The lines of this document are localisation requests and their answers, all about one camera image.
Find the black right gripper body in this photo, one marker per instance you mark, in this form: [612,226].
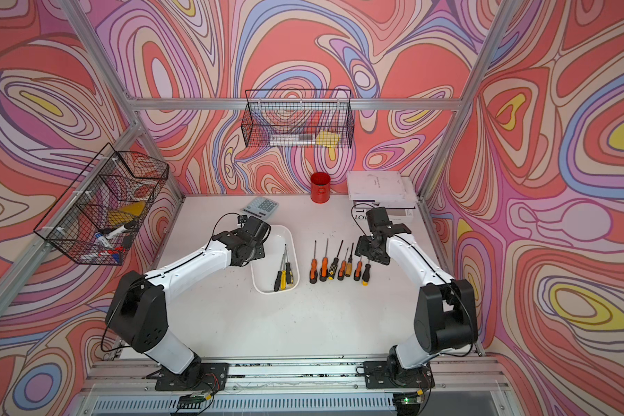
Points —
[365,247]

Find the white plastic storage box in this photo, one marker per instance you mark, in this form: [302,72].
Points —
[264,271]

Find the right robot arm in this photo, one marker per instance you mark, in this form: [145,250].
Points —
[445,319]

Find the wire basket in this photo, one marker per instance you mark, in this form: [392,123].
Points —
[117,187]
[298,117]

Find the left wire basket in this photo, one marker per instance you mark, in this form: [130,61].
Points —
[117,187]

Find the grey calculator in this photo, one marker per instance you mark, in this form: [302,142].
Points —
[261,207]

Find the orange flathead screwdriver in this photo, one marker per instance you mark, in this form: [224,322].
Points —
[358,270]

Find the white marker pen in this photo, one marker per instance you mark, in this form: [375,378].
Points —
[105,237]

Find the black thin-shaft screwdriver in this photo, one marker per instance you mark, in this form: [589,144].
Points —
[280,282]

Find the red metal cup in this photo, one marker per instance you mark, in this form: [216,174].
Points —
[320,187]

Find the yellow flathead screwdriver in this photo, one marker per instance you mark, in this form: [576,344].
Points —
[285,253]

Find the top white book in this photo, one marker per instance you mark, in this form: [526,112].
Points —
[380,186]

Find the small black orange screwdriver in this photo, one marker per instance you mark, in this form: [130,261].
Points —
[313,266]

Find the black yellow-collar brown-shaft screwdriver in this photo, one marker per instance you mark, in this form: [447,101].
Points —
[349,263]

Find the middle white torn book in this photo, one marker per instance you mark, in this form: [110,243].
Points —
[389,205]

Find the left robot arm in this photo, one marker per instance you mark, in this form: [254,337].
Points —
[138,311]

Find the orange phillips screwdriver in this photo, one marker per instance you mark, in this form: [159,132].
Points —
[324,271]

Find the back wire basket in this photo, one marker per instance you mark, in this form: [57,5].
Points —
[298,117]

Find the bottom white LOVER book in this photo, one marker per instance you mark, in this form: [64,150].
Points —
[396,216]

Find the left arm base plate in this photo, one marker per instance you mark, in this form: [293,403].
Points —
[200,376]

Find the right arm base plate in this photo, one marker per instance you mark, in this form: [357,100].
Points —
[387,374]

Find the black yellow-collar phillips screwdriver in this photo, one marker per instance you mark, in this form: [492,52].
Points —
[366,274]

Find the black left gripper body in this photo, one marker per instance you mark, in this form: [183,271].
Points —
[259,250]

